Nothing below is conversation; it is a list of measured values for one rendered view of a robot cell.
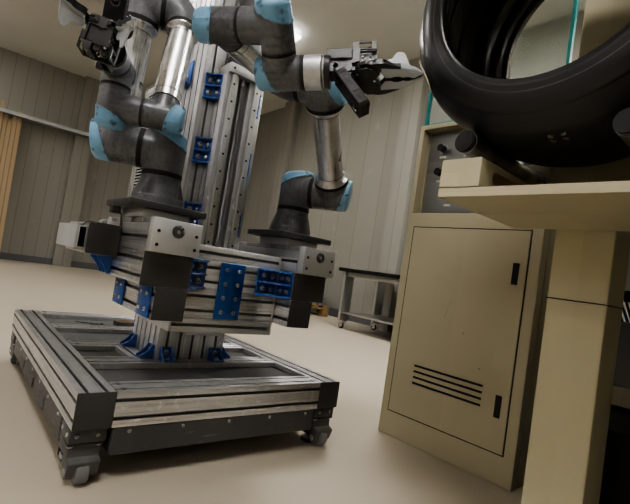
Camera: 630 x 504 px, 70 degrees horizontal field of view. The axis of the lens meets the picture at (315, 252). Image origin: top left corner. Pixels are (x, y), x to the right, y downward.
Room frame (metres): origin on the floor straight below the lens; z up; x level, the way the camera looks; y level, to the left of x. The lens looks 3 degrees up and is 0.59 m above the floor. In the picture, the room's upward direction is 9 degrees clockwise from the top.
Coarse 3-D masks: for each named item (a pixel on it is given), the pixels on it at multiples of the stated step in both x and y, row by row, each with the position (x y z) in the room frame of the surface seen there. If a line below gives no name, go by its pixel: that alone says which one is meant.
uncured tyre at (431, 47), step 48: (432, 0) 0.94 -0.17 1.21; (480, 0) 1.09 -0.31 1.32; (528, 0) 1.08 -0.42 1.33; (432, 48) 0.93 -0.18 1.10; (480, 48) 1.14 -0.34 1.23; (624, 48) 0.67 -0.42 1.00; (480, 96) 0.84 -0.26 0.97; (528, 96) 0.77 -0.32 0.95; (576, 96) 0.72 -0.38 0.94; (624, 96) 0.69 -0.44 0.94; (528, 144) 0.84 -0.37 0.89; (576, 144) 0.81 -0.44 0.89; (624, 144) 0.81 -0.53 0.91
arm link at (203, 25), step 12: (204, 12) 0.93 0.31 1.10; (216, 12) 0.92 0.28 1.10; (228, 12) 0.92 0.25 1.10; (192, 24) 0.94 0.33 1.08; (204, 24) 0.93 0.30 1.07; (216, 24) 0.93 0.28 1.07; (228, 24) 0.92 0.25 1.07; (204, 36) 0.95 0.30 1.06; (216, 36) 0.94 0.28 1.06; (228, 36) 0.94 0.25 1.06; (228, 48) 0.99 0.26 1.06; (240, 48) 1.01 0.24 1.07; (252, 48) 1.04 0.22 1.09; (240, 60) 1.07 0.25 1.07; (252, 60) 1.08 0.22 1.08; (252, 72) 1.16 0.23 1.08; (288, 96) 1.31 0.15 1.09
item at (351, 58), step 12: (348, 48) 0.98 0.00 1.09; (360, 48) 0.96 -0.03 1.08; (372, 48) 0.95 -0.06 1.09; (324, 60) 0.95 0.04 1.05; (336, 60) 0.98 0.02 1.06; (348, 60) 0.97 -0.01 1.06; (360, 60) 0.96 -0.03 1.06; (372, 60) 0.95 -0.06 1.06; (324, 72) 0.95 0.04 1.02; (360, 72) 0.94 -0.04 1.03; (372, 72) 0.94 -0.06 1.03; (324, 84) 0.97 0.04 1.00; (360, 84) 0.97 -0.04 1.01; (372, 84) 0.97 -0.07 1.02
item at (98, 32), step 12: (96, 24) 0.96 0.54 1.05; (108, 24) 0.96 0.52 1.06; (84, 36) 0.96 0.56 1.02; (96, 36) 0.97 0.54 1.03; (108, 36) 0.97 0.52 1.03; (84, 48) 0.97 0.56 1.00; (96, 48) 0.97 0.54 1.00; (108, 48) 0.98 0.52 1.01; (120, 48) 1.02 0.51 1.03; (96, 60) 1.01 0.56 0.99; (108, 60) 1.02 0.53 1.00; (120, 60) 1.07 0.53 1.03; (108, 72) 1.07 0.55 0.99
